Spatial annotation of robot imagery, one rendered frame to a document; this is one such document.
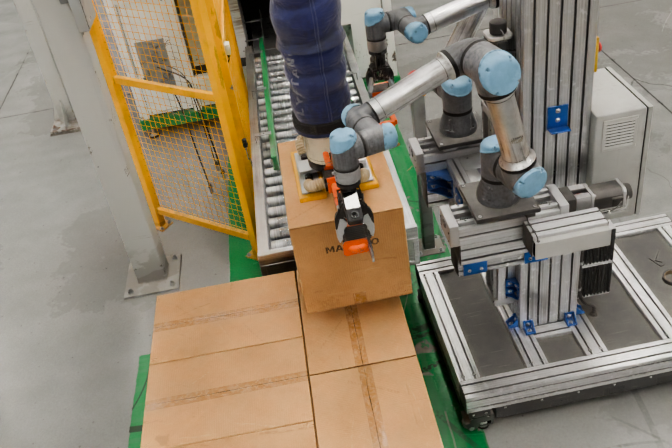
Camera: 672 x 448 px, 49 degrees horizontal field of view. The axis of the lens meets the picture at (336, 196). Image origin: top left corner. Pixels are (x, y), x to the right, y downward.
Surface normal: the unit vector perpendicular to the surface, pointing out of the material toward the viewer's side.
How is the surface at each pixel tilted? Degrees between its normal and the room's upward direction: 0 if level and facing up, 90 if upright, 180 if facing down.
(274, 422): 0
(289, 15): 76
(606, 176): 90
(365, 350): 0
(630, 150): 90
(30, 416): 0
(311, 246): 89
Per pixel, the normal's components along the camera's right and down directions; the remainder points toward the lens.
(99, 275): -0.13, -0.81
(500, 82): 0.33, 0.39
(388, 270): 0.13, 0.55
